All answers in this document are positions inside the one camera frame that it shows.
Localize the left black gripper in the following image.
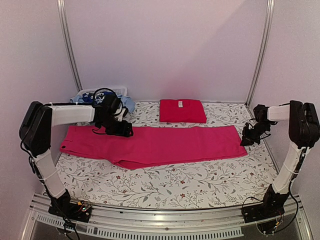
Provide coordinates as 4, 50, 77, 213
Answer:
99, 115, 134, 138

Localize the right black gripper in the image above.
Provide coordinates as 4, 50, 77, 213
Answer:
240, 122, 271, 146

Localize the pink garment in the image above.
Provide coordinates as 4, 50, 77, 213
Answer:
60, 126, 247, 170

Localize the red t-shirt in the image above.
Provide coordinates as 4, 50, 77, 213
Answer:
159, 99, 207, 124

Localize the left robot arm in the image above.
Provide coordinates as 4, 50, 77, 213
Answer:
19, 99, 134, 217

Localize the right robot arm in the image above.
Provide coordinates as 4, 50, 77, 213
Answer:
240, 100, 320, 196

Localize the white plastic laundry basket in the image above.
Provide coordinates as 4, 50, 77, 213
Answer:
77, 85, 128, 96

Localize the light blue cloth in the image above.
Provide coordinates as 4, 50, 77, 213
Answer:
70, 94, 136, 114

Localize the dark blue garment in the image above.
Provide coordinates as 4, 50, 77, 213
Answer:
82, 91, 112, 104

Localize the floral tablecloth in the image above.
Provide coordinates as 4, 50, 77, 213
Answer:
52, 100, 280, 210

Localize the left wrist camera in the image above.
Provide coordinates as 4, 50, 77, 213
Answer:
117, 107, 129, 122

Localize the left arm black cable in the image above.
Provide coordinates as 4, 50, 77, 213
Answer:
93, 86, 118, 101

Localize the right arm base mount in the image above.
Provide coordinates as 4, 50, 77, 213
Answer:
241, 185, 289, 223

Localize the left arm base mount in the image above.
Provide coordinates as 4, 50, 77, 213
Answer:
47, 190, 92, 223

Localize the right aluminium frame post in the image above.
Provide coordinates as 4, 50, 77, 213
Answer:
245, 0, 275, 107

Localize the front aluminium rail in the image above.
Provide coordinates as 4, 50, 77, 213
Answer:
21, 194, 314, 240

